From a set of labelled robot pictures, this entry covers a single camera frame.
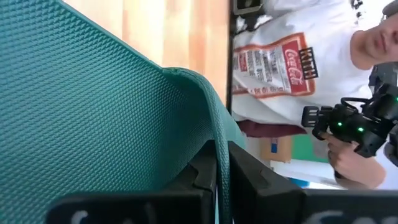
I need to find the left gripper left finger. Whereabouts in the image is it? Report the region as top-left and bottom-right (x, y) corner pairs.
(45, 139), (218, 224)

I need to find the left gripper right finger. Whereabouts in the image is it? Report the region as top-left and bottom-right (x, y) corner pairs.
(228, 141), (398, 224)

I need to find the teal rubber slide sandal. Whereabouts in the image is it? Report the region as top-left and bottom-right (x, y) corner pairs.
(0, 0), (246, 224)

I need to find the cardboard box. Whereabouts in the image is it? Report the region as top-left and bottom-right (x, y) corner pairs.
(260, 136), (293, 163)

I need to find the green board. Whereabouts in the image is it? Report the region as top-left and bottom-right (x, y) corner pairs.
(292, 133), (329, 163)

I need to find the person's hand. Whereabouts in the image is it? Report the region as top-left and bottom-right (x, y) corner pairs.
(320, 132), (388, 190)

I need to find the person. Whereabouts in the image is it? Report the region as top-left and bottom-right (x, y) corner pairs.
(231, 0), (398, 190)

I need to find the black aluminium table frame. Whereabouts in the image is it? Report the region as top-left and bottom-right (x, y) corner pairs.
(226, 0), (235, 113)

